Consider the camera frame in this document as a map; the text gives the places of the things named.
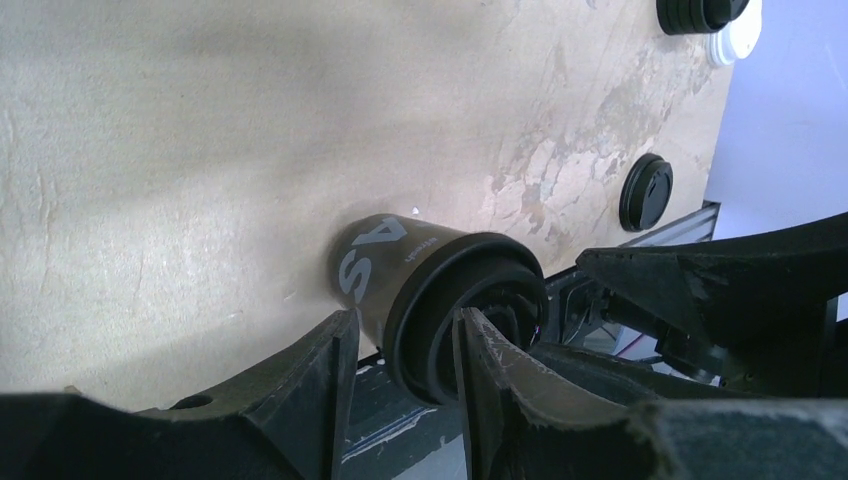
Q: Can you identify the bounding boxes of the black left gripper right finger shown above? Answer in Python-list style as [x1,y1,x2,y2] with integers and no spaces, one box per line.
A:
[452,308,847,479]

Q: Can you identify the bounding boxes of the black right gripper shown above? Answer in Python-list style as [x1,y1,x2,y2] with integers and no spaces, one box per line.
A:
[552,214,847,398]

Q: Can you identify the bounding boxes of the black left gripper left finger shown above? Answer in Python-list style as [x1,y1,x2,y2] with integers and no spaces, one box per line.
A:
[1,311,359,479]

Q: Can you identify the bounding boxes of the white cup lid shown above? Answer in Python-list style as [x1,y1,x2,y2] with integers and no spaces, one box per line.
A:
[706,0,763,68]

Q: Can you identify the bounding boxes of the black lid stack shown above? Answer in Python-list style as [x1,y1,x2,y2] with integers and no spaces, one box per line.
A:
[655,0,749,36]

